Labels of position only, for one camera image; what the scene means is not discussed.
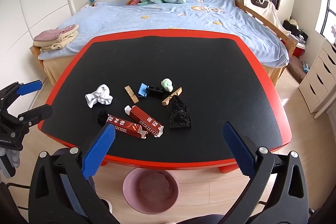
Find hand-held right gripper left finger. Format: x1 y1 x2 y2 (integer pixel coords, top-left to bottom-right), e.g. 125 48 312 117
28 122 120 224

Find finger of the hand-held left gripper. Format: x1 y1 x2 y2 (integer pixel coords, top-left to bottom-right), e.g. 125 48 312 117
18 104 53 132
0 80 43 109

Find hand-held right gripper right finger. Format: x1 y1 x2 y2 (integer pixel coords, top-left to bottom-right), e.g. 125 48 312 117
223 121 315 224

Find pink trash bin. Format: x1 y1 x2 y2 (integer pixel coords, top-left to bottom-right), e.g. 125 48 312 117
122 169 180 215

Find blue plastic clip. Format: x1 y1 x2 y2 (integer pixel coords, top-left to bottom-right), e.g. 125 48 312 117
138 83 150 98

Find green-white sock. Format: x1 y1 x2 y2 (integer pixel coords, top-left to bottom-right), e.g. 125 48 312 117
161 78 174 92

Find person's left hand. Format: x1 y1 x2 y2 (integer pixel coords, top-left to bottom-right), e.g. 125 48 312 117
0 147 21 178

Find small black crumpled scrap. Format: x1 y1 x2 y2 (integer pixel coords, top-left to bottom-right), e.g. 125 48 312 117
97 110 109 125

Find dark red carton box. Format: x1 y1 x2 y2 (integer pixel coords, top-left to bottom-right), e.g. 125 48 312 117
106 114 149 139
124 105 165 138

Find crumpled white tissue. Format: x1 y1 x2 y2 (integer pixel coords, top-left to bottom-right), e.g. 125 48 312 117
85 84 113 109

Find folded beige towels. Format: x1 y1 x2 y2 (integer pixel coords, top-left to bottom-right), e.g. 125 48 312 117
33 30 79 52

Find folded pink towel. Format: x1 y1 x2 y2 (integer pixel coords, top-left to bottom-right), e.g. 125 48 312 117
34 25 79 42

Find wooden block left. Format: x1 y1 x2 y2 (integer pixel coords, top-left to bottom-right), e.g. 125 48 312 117
124 86 139 104

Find wooden block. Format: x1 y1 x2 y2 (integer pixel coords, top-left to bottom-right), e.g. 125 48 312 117
161 87 182 107
124 86 139 104

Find black office chair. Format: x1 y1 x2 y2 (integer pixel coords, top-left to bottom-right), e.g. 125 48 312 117
0 179 29 224

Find black plastic block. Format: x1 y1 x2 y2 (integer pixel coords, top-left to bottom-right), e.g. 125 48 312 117
146 85 165 98

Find wooden block right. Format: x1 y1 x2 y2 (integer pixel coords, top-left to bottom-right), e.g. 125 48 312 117
161 87 182 107

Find white drawer cabinet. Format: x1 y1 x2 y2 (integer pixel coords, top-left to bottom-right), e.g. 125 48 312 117
299 40 336 119

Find red container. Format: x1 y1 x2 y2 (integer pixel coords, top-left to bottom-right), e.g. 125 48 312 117
291 43 306 58

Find bed with blue sheet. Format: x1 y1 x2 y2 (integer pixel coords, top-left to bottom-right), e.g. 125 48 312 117
29 0 300 86

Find black bag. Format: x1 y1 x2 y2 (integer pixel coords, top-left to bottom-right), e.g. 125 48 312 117
283 21 309 42

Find cream cloth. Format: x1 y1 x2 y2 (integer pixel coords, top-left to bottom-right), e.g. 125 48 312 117
260 4 290 37

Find light blue bedsheet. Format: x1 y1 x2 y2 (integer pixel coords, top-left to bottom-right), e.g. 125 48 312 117
38 0 290 67

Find window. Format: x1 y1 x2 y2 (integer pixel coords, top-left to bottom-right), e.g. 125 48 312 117
315 0 336 46

